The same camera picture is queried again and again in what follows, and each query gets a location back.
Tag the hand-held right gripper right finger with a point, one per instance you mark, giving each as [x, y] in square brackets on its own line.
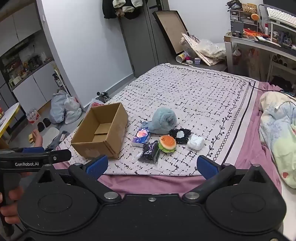
[205, 166]

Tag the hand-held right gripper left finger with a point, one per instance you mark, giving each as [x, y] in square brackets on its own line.
[98, 165]

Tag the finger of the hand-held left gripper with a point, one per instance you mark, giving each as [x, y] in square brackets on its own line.
[60, 156]

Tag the cardboard box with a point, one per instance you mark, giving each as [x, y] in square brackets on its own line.
[92, 149]

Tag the blue plush toy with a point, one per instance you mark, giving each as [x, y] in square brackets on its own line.
[161, 120]

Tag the white soft bundle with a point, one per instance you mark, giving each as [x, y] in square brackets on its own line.
[195, 142]

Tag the person's left hand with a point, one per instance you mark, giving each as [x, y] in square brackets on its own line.
[10, 197]

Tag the white floor mat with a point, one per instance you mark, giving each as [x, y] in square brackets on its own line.
[50, 138]

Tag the yellow slipper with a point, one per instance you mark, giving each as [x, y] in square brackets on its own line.
[30, 138]

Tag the person's foot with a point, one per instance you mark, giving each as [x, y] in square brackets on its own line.
[38, 139]

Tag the black slipper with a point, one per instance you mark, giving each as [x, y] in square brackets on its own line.
[47, 122]
[41, 127]

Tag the burger squishy toy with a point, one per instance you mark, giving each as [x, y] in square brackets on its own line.
[167, 142]

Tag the black packet with white piece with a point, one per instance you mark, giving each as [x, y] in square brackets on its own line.
[173, 133]

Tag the water bottle pack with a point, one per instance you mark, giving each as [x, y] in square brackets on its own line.
[32, 116]

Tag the grey plastic bag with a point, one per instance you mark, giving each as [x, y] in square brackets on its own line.
[56, 106]

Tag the printed tissue pack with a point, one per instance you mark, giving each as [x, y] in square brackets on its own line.
[141, 136]

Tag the blue denim scrap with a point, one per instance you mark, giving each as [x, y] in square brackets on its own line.
[144, 124]

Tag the red white plastic bag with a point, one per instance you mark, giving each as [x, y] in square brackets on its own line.
[94, 102]

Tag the black grey object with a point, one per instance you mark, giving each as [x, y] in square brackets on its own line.
[104, 96]

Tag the white grey cabinet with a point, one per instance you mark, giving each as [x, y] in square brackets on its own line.
[30, 85]

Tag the white folding rack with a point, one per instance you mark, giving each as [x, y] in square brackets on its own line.
[59, 78]

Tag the floral quilt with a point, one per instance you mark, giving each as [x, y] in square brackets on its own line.
[277, 129]

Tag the small purple box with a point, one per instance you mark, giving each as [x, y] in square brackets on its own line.
[197, 61]

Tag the beige tote bag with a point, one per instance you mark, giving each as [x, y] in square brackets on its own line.
[208, 59]

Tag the cardboard tube cup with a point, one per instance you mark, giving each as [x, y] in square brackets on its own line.
[181, 57]

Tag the white desk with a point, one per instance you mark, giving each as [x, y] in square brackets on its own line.
[229, 55]

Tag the clear plastic bag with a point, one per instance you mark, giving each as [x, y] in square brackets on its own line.
[210, 47]

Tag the grey wardrobe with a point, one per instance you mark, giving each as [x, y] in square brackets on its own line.
[141, 46]

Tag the black desk box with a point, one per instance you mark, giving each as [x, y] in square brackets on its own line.
[237, 27]

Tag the black framed board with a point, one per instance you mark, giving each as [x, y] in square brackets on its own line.
[171, 25]

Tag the white bottle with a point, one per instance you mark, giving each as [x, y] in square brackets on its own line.
[266, 29]

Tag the hanging clothes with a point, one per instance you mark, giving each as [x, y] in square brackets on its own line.
[111, 11]

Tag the grey drawer organizer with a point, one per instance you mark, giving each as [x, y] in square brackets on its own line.
[235, 15]

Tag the orange round toy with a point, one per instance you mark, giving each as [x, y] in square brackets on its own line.
[255, 17]

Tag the white monitor riser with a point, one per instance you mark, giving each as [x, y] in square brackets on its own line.
[281, 25]

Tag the wicker basket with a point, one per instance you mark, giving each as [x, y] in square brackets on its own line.
[249, 8]

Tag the white keyboard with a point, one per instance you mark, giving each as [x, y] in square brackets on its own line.
[279, 14]

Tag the dark monitor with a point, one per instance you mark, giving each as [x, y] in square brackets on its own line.
[277, 3]

